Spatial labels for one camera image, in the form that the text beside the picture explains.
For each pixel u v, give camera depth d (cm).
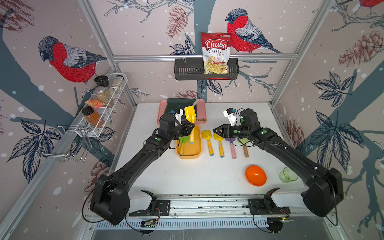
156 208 72
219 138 97
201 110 118
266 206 66
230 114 70
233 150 93
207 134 100
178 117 73
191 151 92
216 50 82
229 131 66
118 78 92
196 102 122
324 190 39
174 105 122
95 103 70
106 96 73
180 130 67
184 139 76
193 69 107
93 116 63
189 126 79
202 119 110
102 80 74
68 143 58
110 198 40
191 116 80
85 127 69
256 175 82
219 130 73
